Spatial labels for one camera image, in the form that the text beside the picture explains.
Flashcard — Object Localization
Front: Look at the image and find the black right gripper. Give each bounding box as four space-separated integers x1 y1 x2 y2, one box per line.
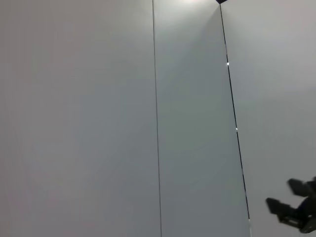
265 176 316 234

